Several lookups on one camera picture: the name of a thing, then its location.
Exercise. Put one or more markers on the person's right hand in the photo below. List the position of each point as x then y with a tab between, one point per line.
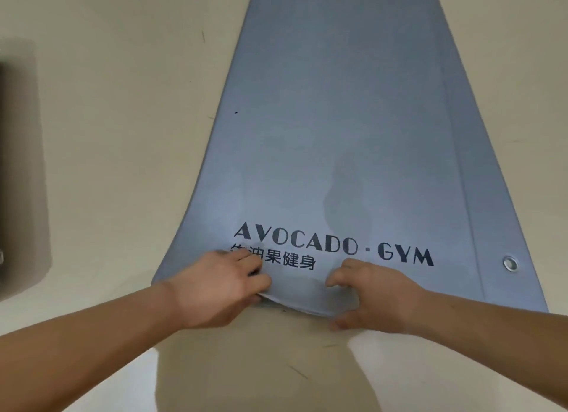
381	296

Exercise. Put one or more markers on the person's left hand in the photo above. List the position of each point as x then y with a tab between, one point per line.
213	292

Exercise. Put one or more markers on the blue-grey yoga mat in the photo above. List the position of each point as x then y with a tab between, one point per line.
506	230
333	114
2	159

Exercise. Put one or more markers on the person's right forearm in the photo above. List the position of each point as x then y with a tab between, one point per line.
497	345

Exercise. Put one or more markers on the person's left forearm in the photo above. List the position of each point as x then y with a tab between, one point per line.
80	349

